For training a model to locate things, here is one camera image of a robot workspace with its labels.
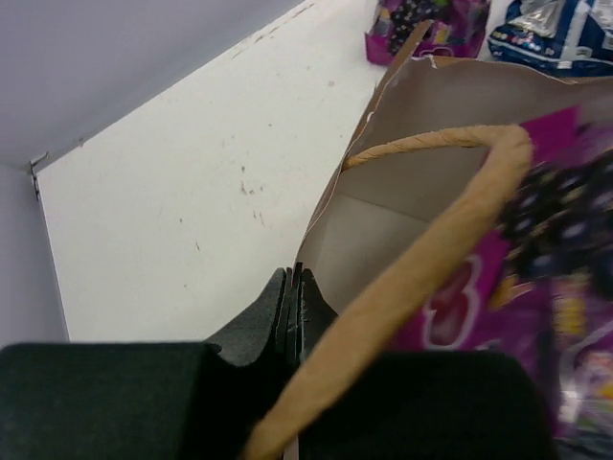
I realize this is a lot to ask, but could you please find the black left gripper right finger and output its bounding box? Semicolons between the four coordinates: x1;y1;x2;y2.
291;268;561;460

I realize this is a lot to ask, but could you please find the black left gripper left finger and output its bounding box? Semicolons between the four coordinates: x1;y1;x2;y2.
1;269;287;459

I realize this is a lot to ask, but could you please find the blue white snack bag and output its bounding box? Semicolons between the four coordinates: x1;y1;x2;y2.
488;0;612;78

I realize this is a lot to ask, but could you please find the magenta snack wrapper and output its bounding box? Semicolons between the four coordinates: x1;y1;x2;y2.
364;0;490;67

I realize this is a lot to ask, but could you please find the small magenta snack packet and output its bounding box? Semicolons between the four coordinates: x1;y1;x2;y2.
392;106;612;459

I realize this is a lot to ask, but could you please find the brown paper bag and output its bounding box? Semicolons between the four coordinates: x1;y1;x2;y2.
243;21;612;459

